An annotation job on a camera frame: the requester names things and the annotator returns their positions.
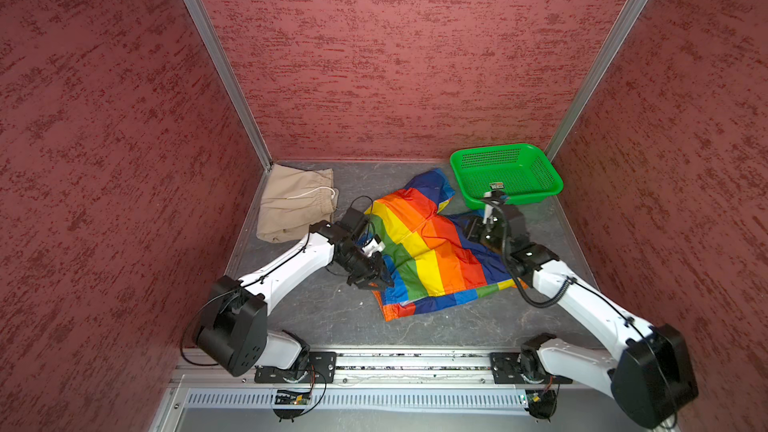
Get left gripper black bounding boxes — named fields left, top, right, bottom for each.
left=334, top=245, right=394, bottom=291

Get multicolour shorts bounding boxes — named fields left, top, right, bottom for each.
left=366, top=169, right=516, bottom=322

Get green plastic basket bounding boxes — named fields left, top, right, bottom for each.
left=450, top=143, right=564, bottom=210

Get beige shorts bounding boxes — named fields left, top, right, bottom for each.
left=256, top=165, right=339, bottom=243

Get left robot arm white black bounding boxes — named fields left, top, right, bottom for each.
left=179, top=218, right=394, bottom=383

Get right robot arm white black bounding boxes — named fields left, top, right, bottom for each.
left=466, top=195, right=699, bottom=430

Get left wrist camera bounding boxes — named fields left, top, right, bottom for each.
left=340, top=207, right=385, bottom=257

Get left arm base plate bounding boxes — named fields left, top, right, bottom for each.
left=254, top=351, right=338, bottom=384

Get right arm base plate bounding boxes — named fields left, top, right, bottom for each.
left=489, top=351, right=573, bottom=386

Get left circuit board with wires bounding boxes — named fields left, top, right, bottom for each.
left=272, top=366, right=329, bottom=422

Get circuit board with wires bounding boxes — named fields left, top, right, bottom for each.
left=272, top=366, right=329, bottom=422
left=526, top=377, right=559, bottom=421

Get right circuit board with wires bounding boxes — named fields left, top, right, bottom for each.
left=526, top=377, right=559, bottom=421

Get slotted cable duct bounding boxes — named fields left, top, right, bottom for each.
left=183, top=388, right=528, bottom=415

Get right aluminium corner post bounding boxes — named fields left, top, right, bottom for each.
left=545, top=0, right=649, bottom=172

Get aluminium corner post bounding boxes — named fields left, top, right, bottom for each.
left=183, top=0, right=273, bottom=172
left=545, top=0, right=649, bottom=172

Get left aluminium corner post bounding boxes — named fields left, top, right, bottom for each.
left=183, top=0, right=273, bottom=172

